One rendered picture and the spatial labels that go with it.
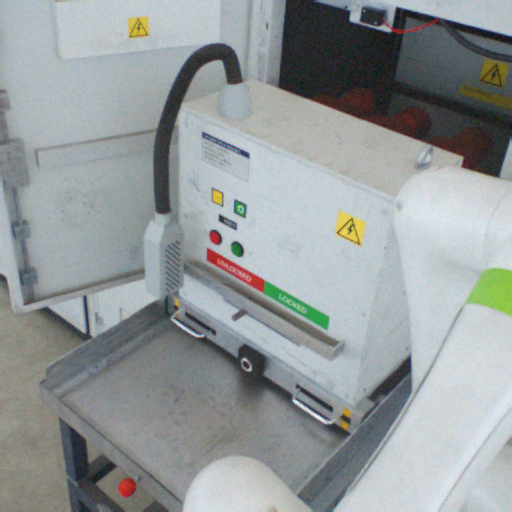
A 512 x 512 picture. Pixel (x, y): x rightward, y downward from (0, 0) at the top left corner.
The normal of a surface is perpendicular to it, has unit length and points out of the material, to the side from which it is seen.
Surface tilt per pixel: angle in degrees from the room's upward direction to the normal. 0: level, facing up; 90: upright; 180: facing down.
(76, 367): 90
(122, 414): 0
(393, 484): 32
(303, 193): 90
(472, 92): 90
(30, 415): 0
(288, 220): 90
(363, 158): 0
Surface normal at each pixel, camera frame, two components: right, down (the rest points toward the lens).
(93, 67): 0.51, 0.52
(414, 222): -0.72, 0.13
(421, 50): -0.64, 0.40
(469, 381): -0.34, -0.40
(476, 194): -0.44, -0.65
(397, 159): 0.07, -0.82
